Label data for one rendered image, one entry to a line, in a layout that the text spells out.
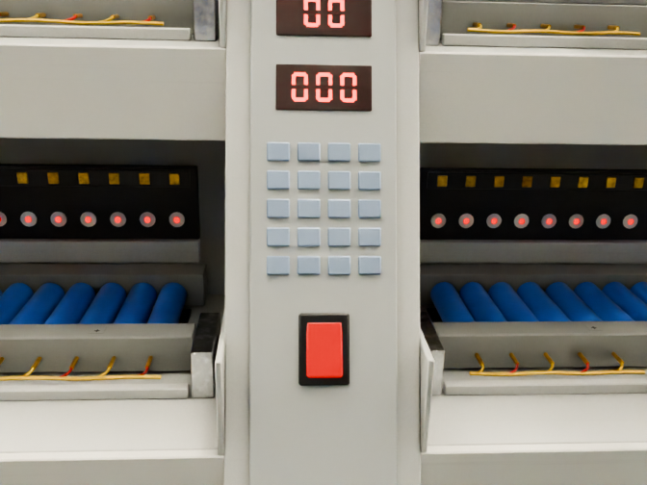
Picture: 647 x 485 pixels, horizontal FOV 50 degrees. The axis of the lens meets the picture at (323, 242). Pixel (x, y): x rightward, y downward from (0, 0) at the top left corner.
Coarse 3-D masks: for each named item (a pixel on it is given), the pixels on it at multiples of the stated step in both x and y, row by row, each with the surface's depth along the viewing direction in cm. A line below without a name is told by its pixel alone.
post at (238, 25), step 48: (240, 0) 34; (240, 48) 33; (240, 96) 33; (240, 144) 33; (240, 192) 33; (240, 240) 33; (240, 288) 33; (240, 336) 33; (240, 384) 33; (240, 432) 33; (240, 480) 33
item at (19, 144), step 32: (0, 160) 52; (32, 160) 52; (64, 160) 52; (96, 160) 53; (128, 160) 53; (160, 160) 53; (192, 160) 53; (224, 160) 53; (448, 160) 54; (480, 160) 54; (512, 160) 55; (544, 160) 55; (576, 160) 55; (608, 160) 55; (640, 160) 55; (224, 192) 53; (224, 224) 53; (224, 256) 53; (224, 288) 53
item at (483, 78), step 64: (448, 0) 52; (512, 0) 52; (576, 0) 52; (640, 0) 52; (448, 64) 34; (512, 64) 34; (576, 64) 35; (640, 64) 35; (448, 128) 35; (512, 128) 36; (576, 128) 36; (640, 128) 36
